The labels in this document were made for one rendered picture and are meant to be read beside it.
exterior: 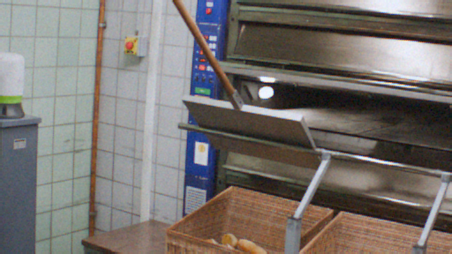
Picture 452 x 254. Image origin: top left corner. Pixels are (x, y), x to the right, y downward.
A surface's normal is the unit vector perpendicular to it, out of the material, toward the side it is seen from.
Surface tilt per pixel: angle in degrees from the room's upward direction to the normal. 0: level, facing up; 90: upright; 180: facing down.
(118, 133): 90
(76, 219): 90
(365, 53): 70
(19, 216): 90
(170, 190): 90
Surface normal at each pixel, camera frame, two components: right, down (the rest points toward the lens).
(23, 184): 0.87, 0.14
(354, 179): -0.44, -0.27
